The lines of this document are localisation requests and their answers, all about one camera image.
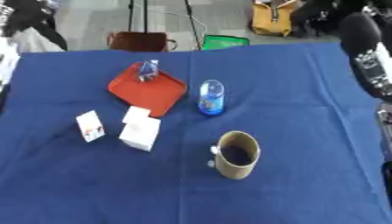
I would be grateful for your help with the green bag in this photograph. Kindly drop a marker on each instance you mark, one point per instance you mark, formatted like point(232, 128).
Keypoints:
point(225, 42)

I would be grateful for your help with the small clear shiny packet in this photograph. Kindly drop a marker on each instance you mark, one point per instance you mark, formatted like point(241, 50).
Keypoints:
point(148, 71)

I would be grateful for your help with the person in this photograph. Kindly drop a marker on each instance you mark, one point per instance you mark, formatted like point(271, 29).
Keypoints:
point(25, 32)

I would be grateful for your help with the small white printed card box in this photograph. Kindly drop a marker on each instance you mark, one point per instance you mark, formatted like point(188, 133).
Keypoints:
point(90, 126)

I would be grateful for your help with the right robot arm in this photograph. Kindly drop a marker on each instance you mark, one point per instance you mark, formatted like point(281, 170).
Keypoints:
point(370, 64)

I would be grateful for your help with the tan cylindrical cup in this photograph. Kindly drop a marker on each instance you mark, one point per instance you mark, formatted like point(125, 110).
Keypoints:
point(236, 156)

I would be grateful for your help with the yellow bag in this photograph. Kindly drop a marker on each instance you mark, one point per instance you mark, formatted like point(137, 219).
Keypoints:
point(272, 18)

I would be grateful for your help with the orange square tray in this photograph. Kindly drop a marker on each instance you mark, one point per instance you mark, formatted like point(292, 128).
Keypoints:
point(148, 92)

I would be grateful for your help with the open white cardboard box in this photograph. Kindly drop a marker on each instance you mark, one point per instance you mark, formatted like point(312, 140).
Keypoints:
point(140, 130)

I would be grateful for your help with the black tripod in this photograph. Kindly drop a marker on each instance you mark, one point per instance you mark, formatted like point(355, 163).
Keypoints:
point(145, 17)

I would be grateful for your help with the blue clear plastic container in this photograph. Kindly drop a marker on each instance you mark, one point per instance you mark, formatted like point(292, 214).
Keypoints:
point(211, 99)

